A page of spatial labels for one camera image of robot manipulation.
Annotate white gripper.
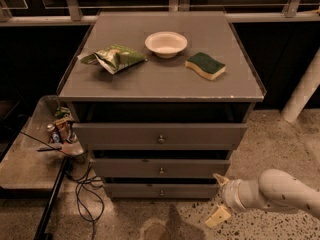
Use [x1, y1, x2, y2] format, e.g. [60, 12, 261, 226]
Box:
[205, 173, 246, 228]

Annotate grey bottom drawer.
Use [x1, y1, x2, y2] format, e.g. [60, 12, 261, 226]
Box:
[104, 183, 218, 199]

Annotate grey drawer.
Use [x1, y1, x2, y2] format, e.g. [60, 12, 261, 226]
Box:
[73, 123, 247, 150]
[104, 183, 218, 199]
[93, 158, 230, 178]

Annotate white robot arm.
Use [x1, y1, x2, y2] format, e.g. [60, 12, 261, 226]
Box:
[205, 49, 320, 228]

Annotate grey drawer cabinet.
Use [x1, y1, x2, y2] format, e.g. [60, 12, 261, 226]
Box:
[59, 12, 265, 185]

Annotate grey top drawer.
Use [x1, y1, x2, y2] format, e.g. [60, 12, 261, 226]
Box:
[73, 123, 247, 150]

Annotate grey middle drawer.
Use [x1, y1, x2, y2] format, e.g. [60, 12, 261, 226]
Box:
[93, 158, 230, 178]

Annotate green yellow sponge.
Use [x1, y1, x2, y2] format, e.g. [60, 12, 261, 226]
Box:
[185, 52, 226, 80]

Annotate white bowl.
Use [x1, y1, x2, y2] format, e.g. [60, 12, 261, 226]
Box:
[145, 31, 188, 58]

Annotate snack packages in bin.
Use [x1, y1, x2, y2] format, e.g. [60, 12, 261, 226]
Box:
[54, 107, 77, 144]

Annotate green chip bag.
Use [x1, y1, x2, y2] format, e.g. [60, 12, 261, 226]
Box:
[78, 45, 147, 75]

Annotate soda can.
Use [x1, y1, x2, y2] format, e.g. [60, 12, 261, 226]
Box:
[47, 124, 61, 143]

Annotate black pole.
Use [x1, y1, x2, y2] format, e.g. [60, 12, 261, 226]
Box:
[33, 157, 70, 240]

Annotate clear plastic bin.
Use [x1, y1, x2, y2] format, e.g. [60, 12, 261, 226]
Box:
[0, 95, 87, 190]

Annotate metal window railing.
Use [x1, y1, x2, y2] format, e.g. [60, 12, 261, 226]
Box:
[0, 0, 320, 25]

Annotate blue cable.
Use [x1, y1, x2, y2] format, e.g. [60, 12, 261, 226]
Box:
[65, 162, 106, 240]

